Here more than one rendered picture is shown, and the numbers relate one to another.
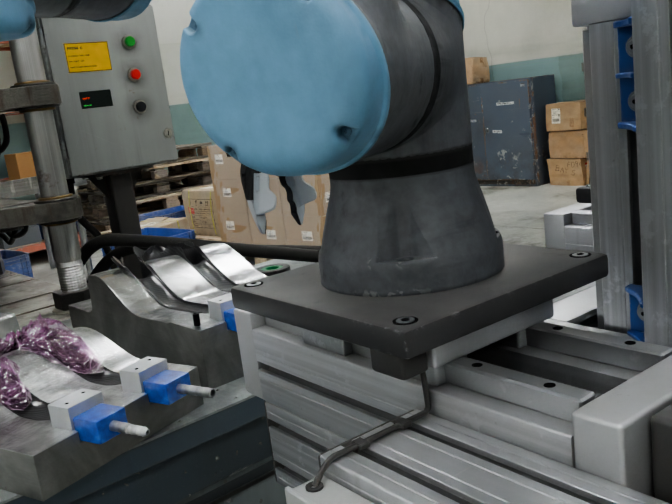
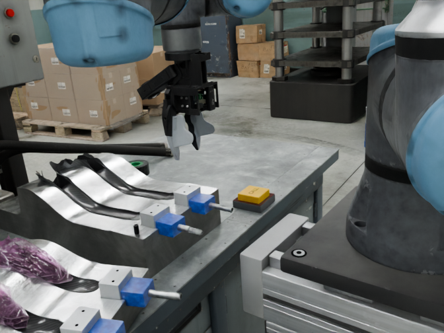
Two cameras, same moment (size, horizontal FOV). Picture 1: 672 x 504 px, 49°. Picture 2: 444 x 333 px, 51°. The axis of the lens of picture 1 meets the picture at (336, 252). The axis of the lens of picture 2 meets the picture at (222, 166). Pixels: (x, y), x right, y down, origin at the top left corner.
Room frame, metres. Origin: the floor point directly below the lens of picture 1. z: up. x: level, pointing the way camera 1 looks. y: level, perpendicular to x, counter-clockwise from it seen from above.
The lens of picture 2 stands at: (0.22, 0.27, 1.30)
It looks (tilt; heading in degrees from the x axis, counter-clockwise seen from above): 20 degrees down; 344
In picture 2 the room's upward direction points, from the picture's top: 4 degrees counter-clockwise
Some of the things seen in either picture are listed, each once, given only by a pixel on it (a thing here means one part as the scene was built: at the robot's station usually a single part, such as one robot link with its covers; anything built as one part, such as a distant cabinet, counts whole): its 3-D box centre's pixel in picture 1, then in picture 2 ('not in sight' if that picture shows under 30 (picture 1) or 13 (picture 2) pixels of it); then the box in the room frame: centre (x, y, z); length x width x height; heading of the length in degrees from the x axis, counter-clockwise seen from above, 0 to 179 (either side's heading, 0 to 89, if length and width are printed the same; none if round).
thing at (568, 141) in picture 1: (591, 141); (262, 50); (7.43, -2.68, 0.42); 0.86 x 0.33 x 0.83; 40
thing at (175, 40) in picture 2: not in sight; (182, 40); (1.11, 0.07, 1.23); 0.08 x 0.08 x 0.05
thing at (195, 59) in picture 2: not in sight; (189, 82); (1.11, 0.06, 1.15); 0.09 x 0.08 x 0.12; 40
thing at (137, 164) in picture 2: (273, 275); (136, 169); (1.60, 0.14, 0.82); 0.08 x 0.08 x 0.04
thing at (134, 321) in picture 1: (191, 299); (102, 200); (1.28, 0.26, 0.87); 0.50 x 0.26 x 0.14; 40
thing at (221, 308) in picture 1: (248, 319); (174, 225); (1.03, 0.14, 0.89); 0.13 x 0.05 x 0.05; 40
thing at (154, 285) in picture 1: (186, 274); (100, 184); (1.26, 0.26, 0.92); 0.35 x 0.16 x 0.09; 40
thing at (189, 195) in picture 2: not in sight; (205, 204); (1.10, 0.05, 0.89); 0.13 x 0.05 x 0.05; 40
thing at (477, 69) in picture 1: (466, 71); not in sight; (8.45, -1.70, 1.26); 0.42 x 0.33 x 0.29; 40
